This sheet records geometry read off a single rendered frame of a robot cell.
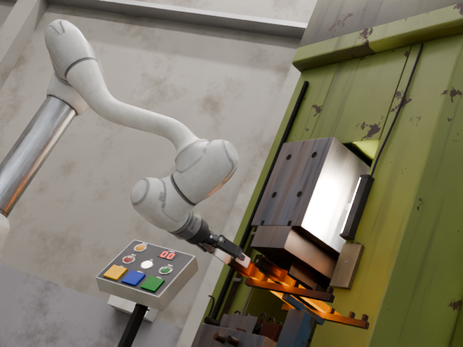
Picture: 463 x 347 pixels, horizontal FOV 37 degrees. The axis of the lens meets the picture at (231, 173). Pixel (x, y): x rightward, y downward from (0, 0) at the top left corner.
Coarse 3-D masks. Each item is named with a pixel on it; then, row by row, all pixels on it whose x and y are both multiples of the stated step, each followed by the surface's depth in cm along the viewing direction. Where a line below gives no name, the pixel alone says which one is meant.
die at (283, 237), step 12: (264, 228) 276; (276, 228) 270; (288, 228) 265; (252, 240) 277; (264, 240) 272; (276, 240) 266; (288, 240) 262; (300, 240) 266; (312, 240) 270; (264, 252) 276; (276, 252) 269; (288, 252) 263; (300, 252) 266; (312, 252) 270; (324, 252) 274; (312, 264) 270; (324, 264) 274; (324, 276) 275
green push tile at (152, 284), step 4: (152, 276) 288; (148, 280) 286; (152, 280) 285; (156, 280) 285; (160, 280) 285; (164, 280) 284; (144, 284) 284; (148, 284) 283; (152, 284) 283; (156, 284) 283; (160, 284) 282; (144, 288) 282; (148, 288) 281; (152, 288) 281; (156, 288) 281
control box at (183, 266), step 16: (144, 256) 301; (160, 256) 299; (176, 256) 298; (192, 256) 296; (128, 272) 293; (144, 272) 292; (160, 272) 290; (176, 272) 289; (192, 272) 296; (112, 288) 291; (128, 288) 285; (160, 288) 281; (176, 288) 288; (144, 304) 285; (160, 304) 279
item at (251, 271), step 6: (228, 264) 199; (234, 264) 199; (240, 264) 201; (252, 264) 205; (240, 270) 200; (246, 270) 203; (252, 270) 204; (246, 276) 204; (252, 276) 203; (258, 276) 206; (276, 294) 216; (282, 294) 215
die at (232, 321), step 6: (222, 318) 266; (228, 318) 263; (234, 318) 260; (240, 318) 258; (246, 318) 256; (252, 318) 253; (258, 318) 252; (222, 324) 264; (228, 324) 261; (234, 324) 259; (240, 324) 256; (246, 324) 254; (252, 324) 251; (246, 330) 252; (252, 330) 250
